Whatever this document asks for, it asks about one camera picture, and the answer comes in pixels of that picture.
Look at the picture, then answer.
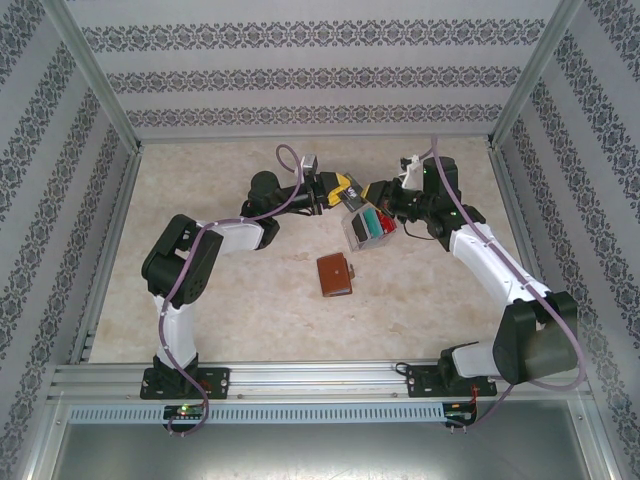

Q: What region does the aluminium cross rail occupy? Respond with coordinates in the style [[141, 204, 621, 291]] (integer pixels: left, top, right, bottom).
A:
[[137, 130, 494, 146]]

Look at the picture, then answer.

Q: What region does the grey metal sheet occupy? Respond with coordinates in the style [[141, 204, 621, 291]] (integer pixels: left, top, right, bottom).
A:
[[47, 422, 614, 480]]

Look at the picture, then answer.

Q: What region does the aluminium frame post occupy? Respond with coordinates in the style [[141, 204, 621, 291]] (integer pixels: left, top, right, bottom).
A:
[[42, 0, 141, 151], [489, 0, 584, 149]]

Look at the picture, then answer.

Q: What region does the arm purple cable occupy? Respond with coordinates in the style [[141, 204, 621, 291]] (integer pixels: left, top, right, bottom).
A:
[[158, 143, 314, 439], [409, 134, 589, 436]]

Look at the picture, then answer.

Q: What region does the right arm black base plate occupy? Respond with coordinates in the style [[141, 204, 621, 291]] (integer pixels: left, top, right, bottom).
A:
[[407, 364, 499, 399]]

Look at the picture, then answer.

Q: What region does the teal card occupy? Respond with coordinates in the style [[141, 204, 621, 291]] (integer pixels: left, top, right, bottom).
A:
[[362, 208, 384, 236]]

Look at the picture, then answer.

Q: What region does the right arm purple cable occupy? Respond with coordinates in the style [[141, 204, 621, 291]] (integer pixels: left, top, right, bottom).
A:
[[409, 134, 589, 436]]

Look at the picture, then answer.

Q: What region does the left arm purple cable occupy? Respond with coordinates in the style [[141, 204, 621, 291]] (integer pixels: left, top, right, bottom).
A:
[[158, 143, 314, 439]]

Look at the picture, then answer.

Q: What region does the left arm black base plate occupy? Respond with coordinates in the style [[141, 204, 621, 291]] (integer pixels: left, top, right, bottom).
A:
[[142, 367, 232, 400]]

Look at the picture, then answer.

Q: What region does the aluminium side rail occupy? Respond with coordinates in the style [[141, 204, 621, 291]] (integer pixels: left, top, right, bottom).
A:
[[69, 147, 144, 364], [487, 144, 569, 359]]

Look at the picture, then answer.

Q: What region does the black VIP card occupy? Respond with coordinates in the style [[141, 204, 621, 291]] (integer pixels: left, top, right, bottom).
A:
[[342, 180, 370, 214], [349, 213, 371, 246]]

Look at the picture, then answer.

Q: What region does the slotted grey cable duct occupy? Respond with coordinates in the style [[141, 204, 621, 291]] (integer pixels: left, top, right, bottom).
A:
[[67, 403, 446, 424]]

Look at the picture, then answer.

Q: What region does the clear plastic card box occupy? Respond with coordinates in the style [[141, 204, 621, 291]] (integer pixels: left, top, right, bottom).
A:
[[339, 198, 401, 253]]

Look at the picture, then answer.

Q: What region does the aluminium mounting rail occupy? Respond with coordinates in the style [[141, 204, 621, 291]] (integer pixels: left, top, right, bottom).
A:
[[49, 362, 591, 401]]

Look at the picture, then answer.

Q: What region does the brown leather card holder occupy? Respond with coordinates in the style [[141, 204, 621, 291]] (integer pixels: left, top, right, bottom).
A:
[[316, 253, 357, 300]]

